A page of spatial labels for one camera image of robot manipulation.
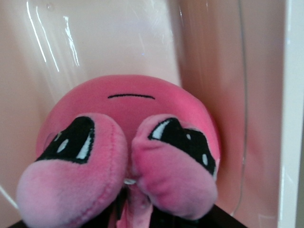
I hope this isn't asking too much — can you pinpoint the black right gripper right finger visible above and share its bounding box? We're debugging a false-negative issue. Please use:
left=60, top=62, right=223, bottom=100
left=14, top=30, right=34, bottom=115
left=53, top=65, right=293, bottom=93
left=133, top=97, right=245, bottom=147
left=152, top=203, right=248, bottom=228

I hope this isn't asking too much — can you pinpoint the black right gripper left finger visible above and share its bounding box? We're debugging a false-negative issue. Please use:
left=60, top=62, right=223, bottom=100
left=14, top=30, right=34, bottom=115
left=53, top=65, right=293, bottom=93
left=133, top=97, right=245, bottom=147
left=7, top=220, right=34, bottom=228

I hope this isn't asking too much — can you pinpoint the pink plush toy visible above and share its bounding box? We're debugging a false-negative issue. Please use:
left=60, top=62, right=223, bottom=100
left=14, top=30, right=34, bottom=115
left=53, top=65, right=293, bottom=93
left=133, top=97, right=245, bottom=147
left=16, top=75, right=222, bottom=228

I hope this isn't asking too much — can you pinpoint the white plastic storage box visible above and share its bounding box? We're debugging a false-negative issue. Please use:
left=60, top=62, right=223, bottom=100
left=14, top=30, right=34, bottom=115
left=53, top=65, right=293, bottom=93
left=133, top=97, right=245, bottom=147
left=0, top=0, right=304, bottom=228

